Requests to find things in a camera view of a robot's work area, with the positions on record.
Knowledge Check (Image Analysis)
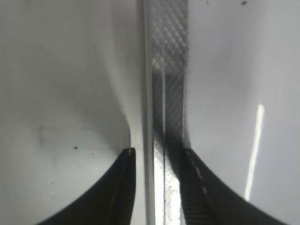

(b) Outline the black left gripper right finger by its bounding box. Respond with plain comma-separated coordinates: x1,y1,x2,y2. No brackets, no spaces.
180,149,282,225

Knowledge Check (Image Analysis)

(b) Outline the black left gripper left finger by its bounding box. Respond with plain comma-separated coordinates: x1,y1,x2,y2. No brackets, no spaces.
42,148,136,225

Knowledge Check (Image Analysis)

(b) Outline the white magnetic whiteboard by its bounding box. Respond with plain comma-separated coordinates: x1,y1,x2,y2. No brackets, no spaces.
0,0,300,225

